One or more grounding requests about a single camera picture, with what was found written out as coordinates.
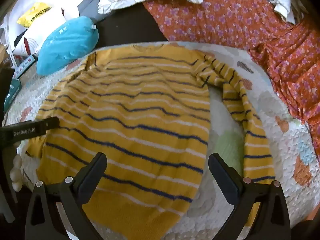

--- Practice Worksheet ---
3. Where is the white quilted heart blanket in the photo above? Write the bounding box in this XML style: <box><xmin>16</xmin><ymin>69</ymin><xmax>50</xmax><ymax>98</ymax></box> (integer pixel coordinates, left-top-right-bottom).
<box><xmin>5</xmin><ymin>43</ymin><xmax>319</xmax><ymax>239</ymax></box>

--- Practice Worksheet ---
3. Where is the grey plastic case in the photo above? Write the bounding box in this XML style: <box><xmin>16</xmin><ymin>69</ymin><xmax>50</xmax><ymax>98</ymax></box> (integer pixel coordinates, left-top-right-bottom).
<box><xmin>78</xmin><ymin>0</ymin><xmax>106</xmax><ymax>23</ymax></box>

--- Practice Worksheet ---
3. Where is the white yellow plastic bag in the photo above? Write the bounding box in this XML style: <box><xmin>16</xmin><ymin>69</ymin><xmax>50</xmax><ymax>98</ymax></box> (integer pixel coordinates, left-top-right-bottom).
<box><xmin>8</xmin><ymin>0</ymin><xmax>83</xmax><ymax>56</ymax></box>

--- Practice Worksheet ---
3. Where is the orange floral bed sheet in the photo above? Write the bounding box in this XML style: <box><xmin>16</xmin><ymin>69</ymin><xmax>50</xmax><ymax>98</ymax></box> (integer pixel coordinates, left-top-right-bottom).
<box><xmin>144</xmin><ymin>0</ymin><xmax>320</xmax><ymax>151</ymax></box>

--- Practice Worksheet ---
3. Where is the teal blue soft pouch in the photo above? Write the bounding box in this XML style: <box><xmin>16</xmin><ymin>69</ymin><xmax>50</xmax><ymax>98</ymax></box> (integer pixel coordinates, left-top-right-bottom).
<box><xmin>36</xmin><ymin>16</ymin><xmax>99</xmax><ymax>76</ymax></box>

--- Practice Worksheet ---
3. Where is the yellow striped knit sweater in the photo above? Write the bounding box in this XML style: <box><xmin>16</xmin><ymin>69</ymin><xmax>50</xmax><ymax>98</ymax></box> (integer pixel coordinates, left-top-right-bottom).
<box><xmin>27</xmin><ymin>44</ymin><xmax>274</xmax><ymax>239</ymax></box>

